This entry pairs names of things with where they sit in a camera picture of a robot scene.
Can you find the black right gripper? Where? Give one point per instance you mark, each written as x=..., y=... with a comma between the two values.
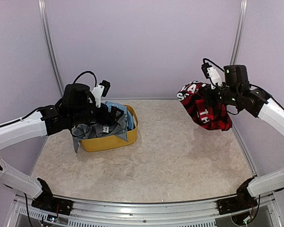
x=209, y=100

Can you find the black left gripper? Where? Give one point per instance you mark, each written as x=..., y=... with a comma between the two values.
x=111, y=120

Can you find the red black plaid shirt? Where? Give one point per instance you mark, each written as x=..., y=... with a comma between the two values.
x=210, y=118

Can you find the yellow plastic basket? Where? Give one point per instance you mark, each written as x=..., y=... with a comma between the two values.
x=113, y=141

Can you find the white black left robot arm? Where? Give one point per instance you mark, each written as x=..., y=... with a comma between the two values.
x=79, y=105

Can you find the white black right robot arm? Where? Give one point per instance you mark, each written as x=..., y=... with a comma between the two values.
x=236, y=91

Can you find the light blue shirt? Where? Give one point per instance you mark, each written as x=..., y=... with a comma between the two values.
x=126, y=122

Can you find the grey button shirt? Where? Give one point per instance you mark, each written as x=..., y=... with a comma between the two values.
x=95, y=130

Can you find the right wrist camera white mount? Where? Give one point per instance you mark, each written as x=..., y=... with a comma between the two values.
x=212, y=75

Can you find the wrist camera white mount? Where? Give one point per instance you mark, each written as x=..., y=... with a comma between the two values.
x=99, y=91
x=212, y=75

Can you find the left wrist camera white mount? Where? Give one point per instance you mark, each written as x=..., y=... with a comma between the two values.
x=99, y=91

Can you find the right aluminium corner post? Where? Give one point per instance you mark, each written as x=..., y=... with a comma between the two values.
x=239, y=31

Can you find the aluminium corner post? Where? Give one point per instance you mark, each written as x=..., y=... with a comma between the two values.
x=49, y=46
x=239, y=31

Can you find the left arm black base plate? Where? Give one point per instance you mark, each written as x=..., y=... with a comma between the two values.
x=54, y=205

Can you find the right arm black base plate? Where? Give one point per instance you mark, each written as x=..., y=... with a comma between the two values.
x=234, y=204

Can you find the aluminium front frame rail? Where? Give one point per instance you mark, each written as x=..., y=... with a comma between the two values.
x=89, y=213

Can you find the left aluminium corner post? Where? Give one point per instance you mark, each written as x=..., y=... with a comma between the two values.
x=49, y=46

